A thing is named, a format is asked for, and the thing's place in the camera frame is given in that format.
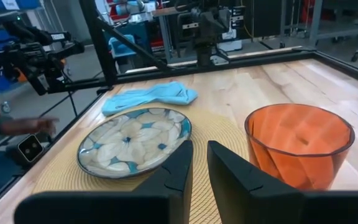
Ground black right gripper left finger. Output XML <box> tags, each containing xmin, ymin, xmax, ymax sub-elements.
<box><xmin>14</xmin><ymin>139</ymin><xmax>194</xmax><ymax>224</ymax></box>

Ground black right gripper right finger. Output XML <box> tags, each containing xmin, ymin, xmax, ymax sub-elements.
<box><xmin>206</xmin><ymin>140</ymin><xmax>358</xmax><ymax>224</ymax></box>

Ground orange item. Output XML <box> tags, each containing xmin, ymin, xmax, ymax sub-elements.
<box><xmin>244</xmin><ymin>103</ymin><xmax>356</xmax><ymax>191</ymax></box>

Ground round woven straw placemat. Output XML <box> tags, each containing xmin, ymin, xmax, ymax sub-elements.
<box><xmin>31</xmin><ymin>102</ymin><xmax>254</xmax><ymax>224</ymax></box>

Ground teal cloth napkin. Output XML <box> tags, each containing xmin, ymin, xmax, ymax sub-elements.
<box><xmin>101</xmin><ymin>81</ymin><xmax>199</xmax><ymax>118</ymax></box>

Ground person's hand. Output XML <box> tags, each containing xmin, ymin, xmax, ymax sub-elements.
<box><xmin>9</xmin><ymin>116</ymin><xmax>60</xmax><ymax>137</ymax></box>

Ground dark wristband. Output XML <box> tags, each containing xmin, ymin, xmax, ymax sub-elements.
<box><xmin>0</xmin><ymin>115</ymin><xmax>14</xmax><ymax>135</ymax></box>

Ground grey metal workbench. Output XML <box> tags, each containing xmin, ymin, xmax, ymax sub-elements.
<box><xmin>152</xmin><ymin>6</ymin><xmax>198</xmax><ymax>65</ymax></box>

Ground grey metal cart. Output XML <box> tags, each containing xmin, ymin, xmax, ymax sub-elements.
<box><xmin>280</xmin><ymin>0</ymin><xmax>358</xmax><ymax>62</ymax></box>

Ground black cabinet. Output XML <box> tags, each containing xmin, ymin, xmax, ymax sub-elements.
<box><xmin>250</xmin><ymin>0</ymin><xmax>283</xmax><ymax>39</ymax></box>

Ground small black depth camera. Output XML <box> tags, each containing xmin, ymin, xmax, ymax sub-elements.
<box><xmin>6</xmin><ymin>133</ymin><xmax>45</xmax><ymax>165</ymax></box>

